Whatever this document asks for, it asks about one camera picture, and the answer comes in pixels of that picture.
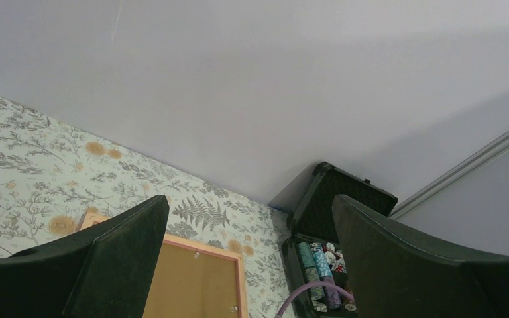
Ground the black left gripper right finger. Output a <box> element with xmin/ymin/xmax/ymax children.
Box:
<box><xmin>332</xmin><ymin>195</ymin><xmax>509</xmax><ymax>317</ymax></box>

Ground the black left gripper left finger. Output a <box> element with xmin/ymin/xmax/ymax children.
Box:
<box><xmin>0</xmin><ymin>195</ymin><xmax>170</xmax><ymax>317</ymax></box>

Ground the pink wooden picture frame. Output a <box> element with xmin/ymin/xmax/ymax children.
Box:
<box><xmin>65</xmin><ymin>210</ymin><xmax>247</xmax><ymax>317</ymax></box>

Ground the blue purple poker chip stack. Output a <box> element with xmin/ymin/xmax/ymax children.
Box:
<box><xmin>310</xmin><ymin>242</ymin><xmax>341</xmax><ymax>309</ymax></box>

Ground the green poker chip stack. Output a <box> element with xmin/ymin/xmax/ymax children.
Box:
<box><xmin>298</xmin><ymin>242</ymin><xmax>325</xmax><ymax>301</ymax></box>

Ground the black poker chip case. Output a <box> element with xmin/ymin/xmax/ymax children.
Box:
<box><xmin>280</xmin><ymin>161</ymin><xmax>398</xmax><ymax>318</ymax></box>

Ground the floral tablecloth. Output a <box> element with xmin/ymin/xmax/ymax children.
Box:
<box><xmin>0</xmin><ymin>97</ymin><xmax>289</xmax><ymax>317</ymax></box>

